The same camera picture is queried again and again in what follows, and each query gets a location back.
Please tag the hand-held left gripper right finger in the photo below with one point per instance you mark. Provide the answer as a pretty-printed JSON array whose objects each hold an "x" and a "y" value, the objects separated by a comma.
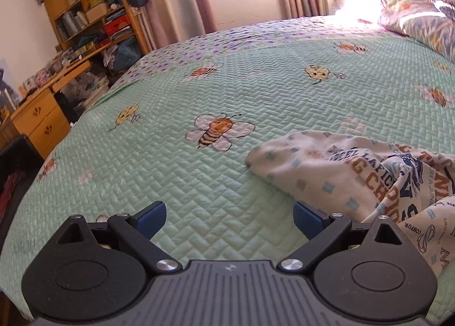
[{"x": 305, "y": 220}]

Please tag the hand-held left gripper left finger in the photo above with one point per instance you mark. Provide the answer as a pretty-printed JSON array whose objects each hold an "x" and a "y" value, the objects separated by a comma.
[{"x": 153, "y": 218}]

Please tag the white printed long-sleeve shirt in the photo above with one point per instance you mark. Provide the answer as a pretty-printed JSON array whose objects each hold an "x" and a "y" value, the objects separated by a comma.
[{"x": 355, "y": 176}]

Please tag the black chair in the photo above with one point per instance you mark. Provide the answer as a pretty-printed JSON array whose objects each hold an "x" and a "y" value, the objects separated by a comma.
[{"x": 17, "y": 183}]

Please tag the green quilted bee bedspread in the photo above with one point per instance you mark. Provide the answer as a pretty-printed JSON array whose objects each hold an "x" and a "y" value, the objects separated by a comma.
[{"x": 213, "y": 91}]

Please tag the plastic bags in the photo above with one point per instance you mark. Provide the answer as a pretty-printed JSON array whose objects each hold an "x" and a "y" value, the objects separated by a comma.
[{"x": 89, "y": 87}]

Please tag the wooden desk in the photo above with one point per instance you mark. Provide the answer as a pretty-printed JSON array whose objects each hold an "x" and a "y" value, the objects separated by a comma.
[{"x": 39, "y": 112}]

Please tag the floral duvet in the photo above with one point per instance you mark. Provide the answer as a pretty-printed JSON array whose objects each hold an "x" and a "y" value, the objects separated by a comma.
[{"x": 419, "y": 16}]

